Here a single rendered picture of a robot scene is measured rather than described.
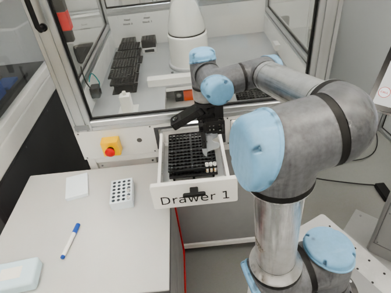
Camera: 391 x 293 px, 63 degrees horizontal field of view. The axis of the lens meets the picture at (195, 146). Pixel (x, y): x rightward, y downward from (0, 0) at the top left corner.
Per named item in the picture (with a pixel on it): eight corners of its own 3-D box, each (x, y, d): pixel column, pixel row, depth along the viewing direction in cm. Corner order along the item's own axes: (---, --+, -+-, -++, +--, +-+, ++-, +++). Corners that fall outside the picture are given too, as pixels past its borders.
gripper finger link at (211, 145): (221, 159, 107) (219, 135, 102) (203, 161, 107) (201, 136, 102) (220, 154, 109) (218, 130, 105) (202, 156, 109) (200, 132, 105)
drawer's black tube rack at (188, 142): (217, 179, 118) (217, 166, 114) (170, 183, 118) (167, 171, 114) (212, 142, 135) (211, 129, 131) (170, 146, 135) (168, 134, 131)
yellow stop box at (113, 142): (121, 156, 133) (117, 142, 128) (103, 158, 133) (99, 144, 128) (122, 148, 137) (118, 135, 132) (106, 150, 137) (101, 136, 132)
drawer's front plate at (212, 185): (237, 200, 111) (237, 178, 104) (154, 209, 111) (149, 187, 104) (237, 197, 112) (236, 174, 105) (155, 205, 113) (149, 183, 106)
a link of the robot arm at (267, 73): (425, 83, 43) (270, 43, 87) (351, 104, 42) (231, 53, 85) (416, 157, 48) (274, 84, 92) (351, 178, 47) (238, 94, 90)
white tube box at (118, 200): (134, 207, 121) (131, 200, 118) (112, 210, 120) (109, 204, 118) (134, 183, 130) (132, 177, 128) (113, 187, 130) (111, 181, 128)
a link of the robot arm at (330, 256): (361, 286, 78) (372, 256, 69) (310, 305, 76) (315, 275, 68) (331, 246, 87) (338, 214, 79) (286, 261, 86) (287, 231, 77)
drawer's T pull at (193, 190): (206, 196, 103) (205, 193, 102) (182, 198, 103) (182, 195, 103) (205, 188, 106) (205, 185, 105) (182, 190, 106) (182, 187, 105)
